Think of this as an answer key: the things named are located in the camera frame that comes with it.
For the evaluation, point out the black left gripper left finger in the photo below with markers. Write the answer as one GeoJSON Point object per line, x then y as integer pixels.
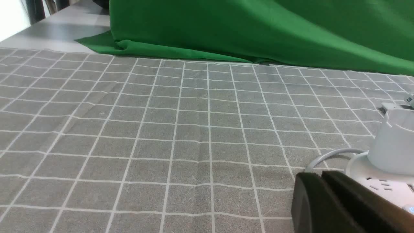
{"type": "Point", "coordinates": [316, 209]}

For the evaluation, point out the grey checked tablecloth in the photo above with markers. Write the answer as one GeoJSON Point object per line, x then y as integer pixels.
{"type": "Point", "coordinates": [95, 143]}

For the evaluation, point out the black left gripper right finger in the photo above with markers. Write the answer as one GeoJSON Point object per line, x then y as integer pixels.
{"type": "Point", "coordinates": [372, 212]}

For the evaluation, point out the green backdrop cloth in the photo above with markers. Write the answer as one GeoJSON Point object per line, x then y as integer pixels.
{"type": "Point", "coordinates": [358, 35]}

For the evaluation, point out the white desk lamp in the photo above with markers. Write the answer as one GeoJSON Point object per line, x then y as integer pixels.
{"type": "Point", "coordinates": [387, 168]}

